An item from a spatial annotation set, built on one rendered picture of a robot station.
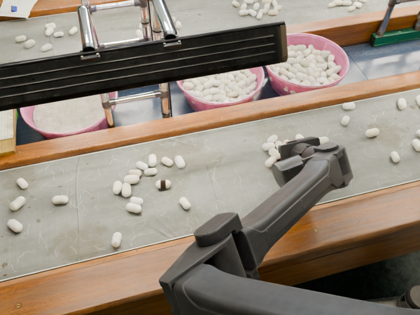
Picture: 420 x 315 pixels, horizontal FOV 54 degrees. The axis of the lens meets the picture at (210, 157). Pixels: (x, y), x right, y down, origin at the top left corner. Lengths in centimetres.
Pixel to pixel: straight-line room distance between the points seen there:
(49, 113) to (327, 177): 82
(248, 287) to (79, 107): 91
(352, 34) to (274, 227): 108
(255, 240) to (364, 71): 103
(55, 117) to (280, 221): 79
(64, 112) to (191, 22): 57
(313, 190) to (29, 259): 62
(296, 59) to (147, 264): 82
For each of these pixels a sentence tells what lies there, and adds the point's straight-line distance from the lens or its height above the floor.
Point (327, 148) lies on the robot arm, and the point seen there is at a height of 96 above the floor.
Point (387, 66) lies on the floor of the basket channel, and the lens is 158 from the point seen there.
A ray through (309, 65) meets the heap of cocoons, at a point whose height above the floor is 73.
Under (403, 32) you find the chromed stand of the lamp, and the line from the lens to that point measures 169.
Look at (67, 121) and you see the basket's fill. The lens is 122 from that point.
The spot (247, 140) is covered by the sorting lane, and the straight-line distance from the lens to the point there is 112.
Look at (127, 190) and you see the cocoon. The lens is 100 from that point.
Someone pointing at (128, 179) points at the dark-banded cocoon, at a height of 76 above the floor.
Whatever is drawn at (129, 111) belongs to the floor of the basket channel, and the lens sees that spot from 130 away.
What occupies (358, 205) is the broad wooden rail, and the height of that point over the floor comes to 76.
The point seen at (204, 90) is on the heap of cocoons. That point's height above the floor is 74.
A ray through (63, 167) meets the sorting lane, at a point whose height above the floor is 74.
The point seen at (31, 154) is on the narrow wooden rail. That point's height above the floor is 76.
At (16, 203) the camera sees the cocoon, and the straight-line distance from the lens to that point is 106.
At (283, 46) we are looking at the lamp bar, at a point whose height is 107.
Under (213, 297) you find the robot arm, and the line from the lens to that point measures 46.
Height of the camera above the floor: 157
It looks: 51 degrees down
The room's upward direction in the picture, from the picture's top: 1 degrees clockwise
